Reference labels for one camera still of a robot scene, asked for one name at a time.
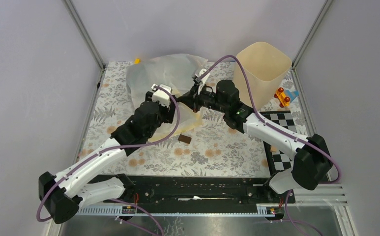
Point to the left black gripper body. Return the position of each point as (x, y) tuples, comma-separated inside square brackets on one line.
[(165, 114)]

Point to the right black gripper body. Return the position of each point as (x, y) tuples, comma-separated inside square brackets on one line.
[(203, 98)]

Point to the translucent white plastic bag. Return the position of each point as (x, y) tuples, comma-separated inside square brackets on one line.
[(175, 71)]

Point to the beige plastic trash bin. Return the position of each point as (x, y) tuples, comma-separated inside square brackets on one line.
[(265, 67)]

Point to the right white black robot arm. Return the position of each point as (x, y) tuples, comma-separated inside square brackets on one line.
[(309, 154)]

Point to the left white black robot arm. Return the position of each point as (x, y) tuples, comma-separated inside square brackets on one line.
[(64, 193)]

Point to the small brown wooden block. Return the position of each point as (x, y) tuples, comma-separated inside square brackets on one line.
[(184, 139)]

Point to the floral patterned table mat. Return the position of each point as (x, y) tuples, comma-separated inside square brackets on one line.
[(215, 150)]

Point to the orange red toy car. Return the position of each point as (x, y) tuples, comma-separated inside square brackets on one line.
[(282, 97)]

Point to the blue paper piece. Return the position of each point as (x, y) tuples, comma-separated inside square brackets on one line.
[(292, 94)]

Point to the black white checkerboard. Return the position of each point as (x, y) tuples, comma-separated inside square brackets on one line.
[(277, 160)]

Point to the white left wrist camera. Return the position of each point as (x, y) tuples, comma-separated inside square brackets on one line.
[(161, 96)]

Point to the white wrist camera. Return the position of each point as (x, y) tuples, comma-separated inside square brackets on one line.
[(161, 96), (201, 77)]

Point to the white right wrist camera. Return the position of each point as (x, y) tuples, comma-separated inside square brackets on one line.
[(201, 77)]

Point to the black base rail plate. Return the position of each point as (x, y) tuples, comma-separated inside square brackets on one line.
[(201, 192)]

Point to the grey slotted cable duct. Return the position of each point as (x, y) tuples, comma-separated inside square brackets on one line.
[(255, 210)]

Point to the left aluminium frame post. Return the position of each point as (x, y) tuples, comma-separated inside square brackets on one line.
[(70, 6)]

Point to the aluminium frame post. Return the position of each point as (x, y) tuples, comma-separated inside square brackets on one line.
[(70, 6), (311, 33)]

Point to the right aluminium frame post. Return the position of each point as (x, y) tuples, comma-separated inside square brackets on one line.
[(311, 33)]

